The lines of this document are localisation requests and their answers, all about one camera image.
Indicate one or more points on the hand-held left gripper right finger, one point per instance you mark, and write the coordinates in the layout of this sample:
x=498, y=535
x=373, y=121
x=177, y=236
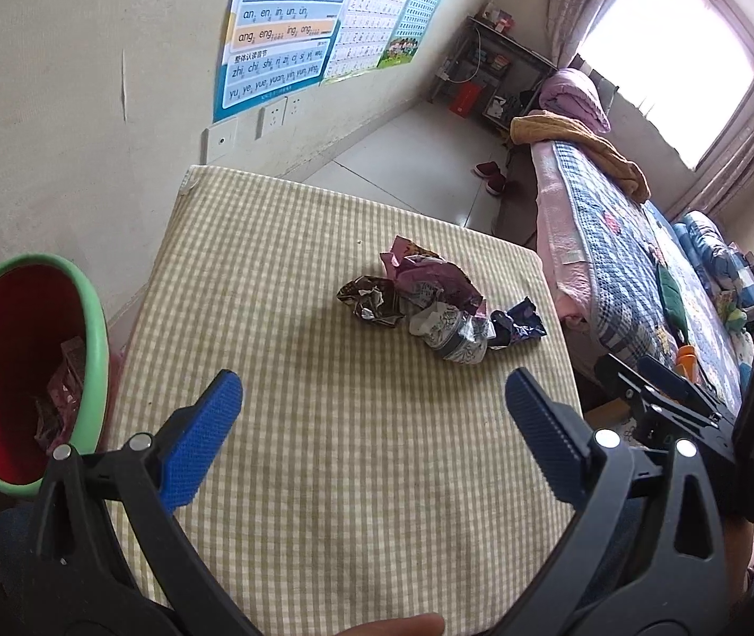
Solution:
x=549, y=430

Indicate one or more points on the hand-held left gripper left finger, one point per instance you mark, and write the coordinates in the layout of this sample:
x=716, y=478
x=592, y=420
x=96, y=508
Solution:
x=208, y=430

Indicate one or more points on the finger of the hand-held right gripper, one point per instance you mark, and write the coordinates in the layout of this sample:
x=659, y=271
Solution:
x=622, y=377
x=665, y=374

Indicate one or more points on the pink foil wrapper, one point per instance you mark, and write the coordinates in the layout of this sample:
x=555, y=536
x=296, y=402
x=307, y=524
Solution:
x=65, y=384

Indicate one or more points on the red bin with green rim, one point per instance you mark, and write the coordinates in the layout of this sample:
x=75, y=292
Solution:
x=6, y=331

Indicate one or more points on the person's left hand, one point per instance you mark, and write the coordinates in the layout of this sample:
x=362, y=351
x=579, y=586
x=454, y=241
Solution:
x=390, y=626

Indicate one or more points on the green cloth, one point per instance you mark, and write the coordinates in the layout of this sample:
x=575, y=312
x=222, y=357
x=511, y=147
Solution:
x=672, y=298

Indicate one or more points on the blue crumpled wrapper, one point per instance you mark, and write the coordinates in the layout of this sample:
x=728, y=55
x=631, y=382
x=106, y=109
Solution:
x=523, y=328

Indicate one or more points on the beige checked tablecloth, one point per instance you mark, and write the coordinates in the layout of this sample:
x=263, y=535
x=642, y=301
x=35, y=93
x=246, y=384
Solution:
x=317, y=477

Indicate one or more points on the bed with patchwork quilt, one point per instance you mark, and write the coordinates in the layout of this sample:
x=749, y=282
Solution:
x=622, y=245

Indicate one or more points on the white black printed wrapper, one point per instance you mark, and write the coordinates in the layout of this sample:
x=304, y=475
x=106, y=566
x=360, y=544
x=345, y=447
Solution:
x=450, y=334

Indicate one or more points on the blue striped pillow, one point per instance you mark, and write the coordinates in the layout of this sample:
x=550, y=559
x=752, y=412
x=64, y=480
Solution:
x=715, y=245

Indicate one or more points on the pink bed sheet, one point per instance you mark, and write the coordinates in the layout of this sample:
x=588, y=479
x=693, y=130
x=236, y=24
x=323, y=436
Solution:
x=556, y=232

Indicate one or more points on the purple crumpled wrapper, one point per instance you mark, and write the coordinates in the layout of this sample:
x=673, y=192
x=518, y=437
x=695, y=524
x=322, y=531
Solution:
x=430, y=278

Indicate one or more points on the dark brown crumpled wrapper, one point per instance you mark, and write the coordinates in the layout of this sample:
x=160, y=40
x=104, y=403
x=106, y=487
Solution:
x=367, y=298

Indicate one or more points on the red slipper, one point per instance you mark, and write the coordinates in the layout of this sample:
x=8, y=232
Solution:
x=485, y=169
x=496, y=183

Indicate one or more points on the mustard knitted blanket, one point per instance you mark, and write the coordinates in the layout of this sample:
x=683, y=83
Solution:
x=589, y=146

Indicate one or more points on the pink folded duvet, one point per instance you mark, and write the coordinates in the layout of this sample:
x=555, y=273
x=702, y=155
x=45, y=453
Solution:
x=576, y=96

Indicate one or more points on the red box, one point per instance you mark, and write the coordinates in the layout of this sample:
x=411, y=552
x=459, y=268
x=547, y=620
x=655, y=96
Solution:
x=466, y=99

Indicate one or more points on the window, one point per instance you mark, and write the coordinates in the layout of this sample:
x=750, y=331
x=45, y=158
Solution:
x=675, y=40

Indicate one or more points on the dark metal shelf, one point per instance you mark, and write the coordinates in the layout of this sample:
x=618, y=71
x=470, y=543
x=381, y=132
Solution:
x=503, y=53

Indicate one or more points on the white wall plate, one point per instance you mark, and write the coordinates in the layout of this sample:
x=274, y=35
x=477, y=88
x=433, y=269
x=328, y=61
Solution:
x=220, y=140

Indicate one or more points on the white wall socket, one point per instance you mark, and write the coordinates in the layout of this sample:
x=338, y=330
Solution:
x=272, y=120
x=293, y=108

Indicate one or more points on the blue letter wall poster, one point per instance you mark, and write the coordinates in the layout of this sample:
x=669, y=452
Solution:
x=284, y=26

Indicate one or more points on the green blue wall poster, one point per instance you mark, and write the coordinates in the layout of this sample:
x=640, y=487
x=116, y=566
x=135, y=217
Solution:
x=417, y=13

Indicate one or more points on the white chart wall poster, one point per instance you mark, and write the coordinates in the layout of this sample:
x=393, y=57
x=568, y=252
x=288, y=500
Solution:
x=367, y=26

